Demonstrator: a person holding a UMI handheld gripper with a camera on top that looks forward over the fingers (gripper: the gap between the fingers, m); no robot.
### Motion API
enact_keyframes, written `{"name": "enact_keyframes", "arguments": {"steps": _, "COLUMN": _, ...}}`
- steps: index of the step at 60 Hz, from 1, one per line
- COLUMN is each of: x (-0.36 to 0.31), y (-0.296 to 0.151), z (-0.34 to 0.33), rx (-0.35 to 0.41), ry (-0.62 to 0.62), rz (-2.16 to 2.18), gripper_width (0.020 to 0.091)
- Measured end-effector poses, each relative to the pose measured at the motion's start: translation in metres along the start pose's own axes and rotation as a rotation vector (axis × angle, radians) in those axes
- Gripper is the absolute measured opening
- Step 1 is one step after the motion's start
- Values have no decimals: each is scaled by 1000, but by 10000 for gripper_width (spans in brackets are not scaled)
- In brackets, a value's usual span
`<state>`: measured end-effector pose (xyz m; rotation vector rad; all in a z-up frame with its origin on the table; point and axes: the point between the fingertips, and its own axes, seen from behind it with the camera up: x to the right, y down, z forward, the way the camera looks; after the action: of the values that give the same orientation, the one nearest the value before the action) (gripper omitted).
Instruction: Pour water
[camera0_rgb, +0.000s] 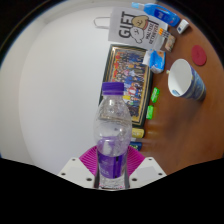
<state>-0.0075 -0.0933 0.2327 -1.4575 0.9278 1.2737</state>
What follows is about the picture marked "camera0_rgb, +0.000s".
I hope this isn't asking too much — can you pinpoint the clear water bottle purple cap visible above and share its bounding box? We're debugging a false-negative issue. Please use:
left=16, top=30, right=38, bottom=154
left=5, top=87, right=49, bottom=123
left=93, top=81, right=133, bottom=191

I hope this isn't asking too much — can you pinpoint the blue detergent bottle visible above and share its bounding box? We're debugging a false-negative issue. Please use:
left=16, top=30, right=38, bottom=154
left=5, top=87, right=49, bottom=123
left=130, top=1, right=182, bottom=28

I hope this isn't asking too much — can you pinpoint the dark blue pump bottle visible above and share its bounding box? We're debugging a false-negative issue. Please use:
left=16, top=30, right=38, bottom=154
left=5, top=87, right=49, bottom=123
left=129, top=141, right=144, bottom=152

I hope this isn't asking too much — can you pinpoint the small orange striped box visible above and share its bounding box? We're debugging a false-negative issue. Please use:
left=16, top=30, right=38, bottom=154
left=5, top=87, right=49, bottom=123
left=156, top=27, right=169, bottom=38

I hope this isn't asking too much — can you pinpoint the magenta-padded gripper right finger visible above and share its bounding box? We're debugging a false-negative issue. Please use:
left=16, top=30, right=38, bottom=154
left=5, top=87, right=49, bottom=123
left=125, top=146, right=168, bottom=190

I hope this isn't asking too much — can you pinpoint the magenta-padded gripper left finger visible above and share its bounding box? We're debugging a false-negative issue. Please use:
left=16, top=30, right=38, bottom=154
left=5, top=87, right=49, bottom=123
left=57, top=146, right=100, bottom=189

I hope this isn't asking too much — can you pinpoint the framed group photo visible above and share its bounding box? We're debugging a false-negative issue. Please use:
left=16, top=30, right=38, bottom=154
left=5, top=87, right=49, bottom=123
left=98, top=44, right=154, bottom=129

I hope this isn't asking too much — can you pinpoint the amber pump bottle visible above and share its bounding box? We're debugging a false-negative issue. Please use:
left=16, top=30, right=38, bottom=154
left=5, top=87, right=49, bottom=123
left=130, top=127, right=145, bottom=139

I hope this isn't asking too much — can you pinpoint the blue and white paper cup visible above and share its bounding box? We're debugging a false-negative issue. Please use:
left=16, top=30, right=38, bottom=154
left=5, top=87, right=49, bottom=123
left=166, top=58, right=207, bottom=102

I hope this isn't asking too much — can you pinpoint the small beige snack packet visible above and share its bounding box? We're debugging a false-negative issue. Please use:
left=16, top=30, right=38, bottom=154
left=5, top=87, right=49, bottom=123
left=163, top=34, right=177, bottom=53

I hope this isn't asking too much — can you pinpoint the flat round red coaster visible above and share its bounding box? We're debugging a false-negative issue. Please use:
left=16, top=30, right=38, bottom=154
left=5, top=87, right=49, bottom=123
left=190, top=44, right=208, bottom=67

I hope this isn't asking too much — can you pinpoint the white paper gift bag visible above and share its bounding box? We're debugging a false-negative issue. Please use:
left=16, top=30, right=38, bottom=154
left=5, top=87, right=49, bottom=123
left=93, top=7, right=169, bottom=52

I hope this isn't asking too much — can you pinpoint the white remote control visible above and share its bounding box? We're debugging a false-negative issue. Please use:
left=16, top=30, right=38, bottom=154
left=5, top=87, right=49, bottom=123
left=176, top=18, right=190, bottom=35

